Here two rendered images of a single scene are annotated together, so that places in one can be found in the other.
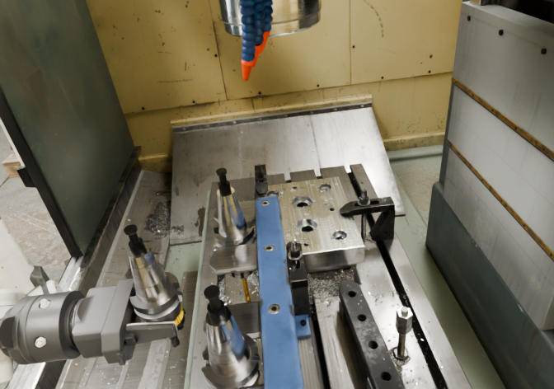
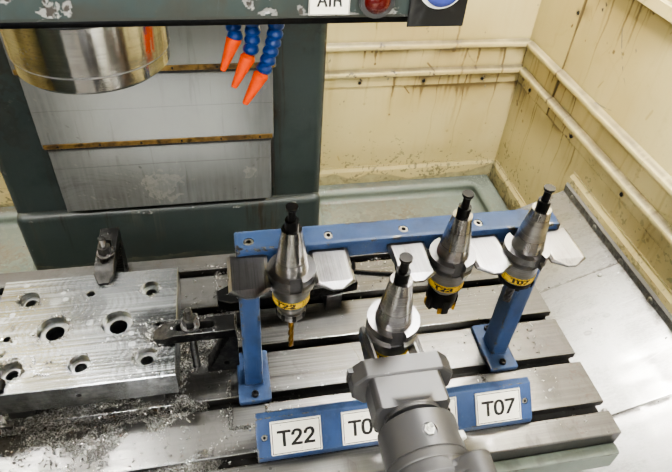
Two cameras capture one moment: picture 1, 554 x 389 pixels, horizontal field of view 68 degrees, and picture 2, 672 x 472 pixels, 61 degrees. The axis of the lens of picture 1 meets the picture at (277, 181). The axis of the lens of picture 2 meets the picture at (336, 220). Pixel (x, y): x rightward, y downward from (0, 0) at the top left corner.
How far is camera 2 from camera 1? 83 cm
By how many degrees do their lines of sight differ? 78
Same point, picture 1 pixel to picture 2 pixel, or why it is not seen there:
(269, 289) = (383, 231)
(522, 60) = not seen: hidden behind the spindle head
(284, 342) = (434, 221)
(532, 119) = (187, 51)
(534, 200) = (221, 112)
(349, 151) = not seen: outside the picture
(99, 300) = (399, 389)
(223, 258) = (334, 275)
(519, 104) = not seen: hidden behind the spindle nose
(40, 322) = (450, 427)
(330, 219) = (114, 295)
